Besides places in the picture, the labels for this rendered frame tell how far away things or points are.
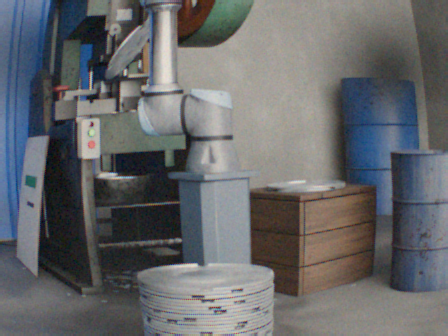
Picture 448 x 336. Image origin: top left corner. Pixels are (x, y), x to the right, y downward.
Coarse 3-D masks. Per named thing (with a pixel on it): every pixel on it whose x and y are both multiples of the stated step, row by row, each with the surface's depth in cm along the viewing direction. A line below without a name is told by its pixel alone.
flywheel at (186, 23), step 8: (200, 0) 291; (208, 0) 279; (184, 8) 303; (192, 8) 297; (200, 8) 292; (208, 8) 279; (184, 16) 303; (192, 16) 298; (200, 16) 285; (184, 24) 297; (192, 24) 291; (200, 24) 285; (184, 32) 297; (192, 32) 291
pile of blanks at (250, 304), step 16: (144, 288) 145; (256, 288) 143; (272, 288) 149; (144, 304) 150; (160, 304) 142; (176, 304) 139; (192, 304) 139; (208, 304) 138; (224, 304) 139; (240, 304) 141; (256, 304) 143; (272, 304) 151; (144, 320) 149; (160, 320) 143; (176, 320) 142; (192, 320) 140; (208, 320) 139; (224, 320) 140; (240, 320) 140; (256, 320) 143; (272, 320) 150
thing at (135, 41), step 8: (144, 24) 250; (136, 32) 249; (144, 32) 259; (128, 40) 247; (136, 40) 260; (144, 40) 268; (120, 48) 246; (128, 48) 258; (136, 48) 267; (112, 56) 247; (120, 56) 254; (128, 56) 266; (120, 64) 263; (112, 72) 261
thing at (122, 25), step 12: (120, 0) 271; (132, 0) 274; (120, 12) 271; (132, 12) 274; (120, 24) 272; (132, 24) 275; (108, 36) 269; (120, 36) 269; (96, 48) 279; (108, 48) 269
